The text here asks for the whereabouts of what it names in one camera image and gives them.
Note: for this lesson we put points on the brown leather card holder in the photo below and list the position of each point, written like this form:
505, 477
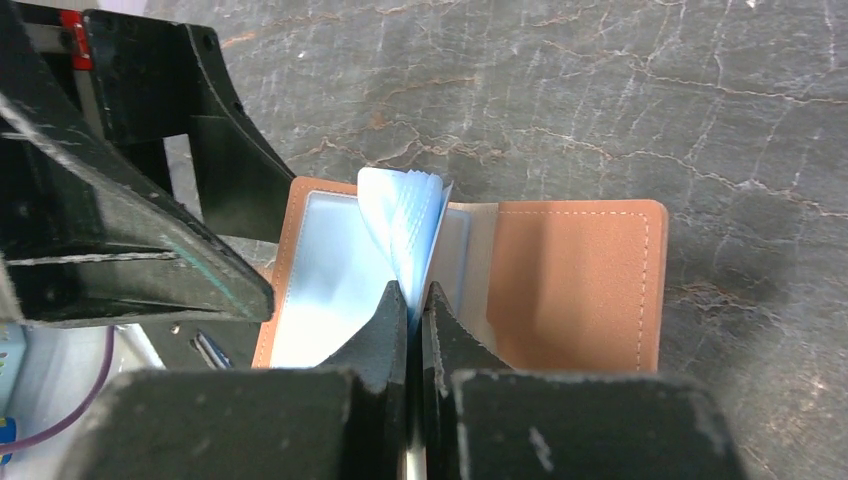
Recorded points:
544, 285

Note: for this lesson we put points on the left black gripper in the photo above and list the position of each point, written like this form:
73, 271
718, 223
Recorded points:
86, 238

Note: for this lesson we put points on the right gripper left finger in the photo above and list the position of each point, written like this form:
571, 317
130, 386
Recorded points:
343, 419

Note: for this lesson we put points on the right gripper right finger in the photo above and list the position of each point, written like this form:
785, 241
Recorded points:
484, 420

